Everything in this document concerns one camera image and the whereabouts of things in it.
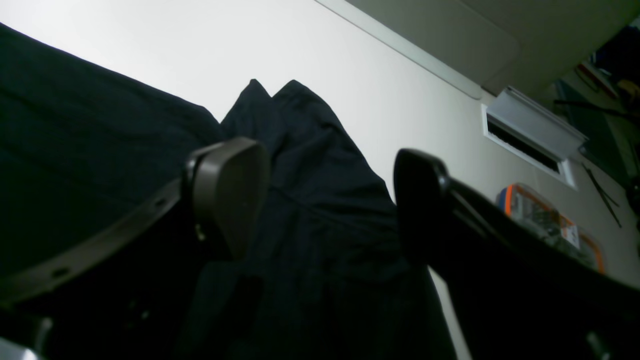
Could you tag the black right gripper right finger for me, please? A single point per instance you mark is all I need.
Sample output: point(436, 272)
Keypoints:
point(515, 298)

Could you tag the white slotted table inset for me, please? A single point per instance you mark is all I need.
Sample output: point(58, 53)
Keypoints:
point(533, 133)

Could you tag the clear orange parts box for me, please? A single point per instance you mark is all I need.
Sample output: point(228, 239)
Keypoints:
point(542, 219)

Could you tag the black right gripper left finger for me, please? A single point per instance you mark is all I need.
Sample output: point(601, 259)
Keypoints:
point(122, 293)

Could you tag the black T-shirt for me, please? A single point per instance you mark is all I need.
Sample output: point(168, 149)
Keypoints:
point(324, 277)

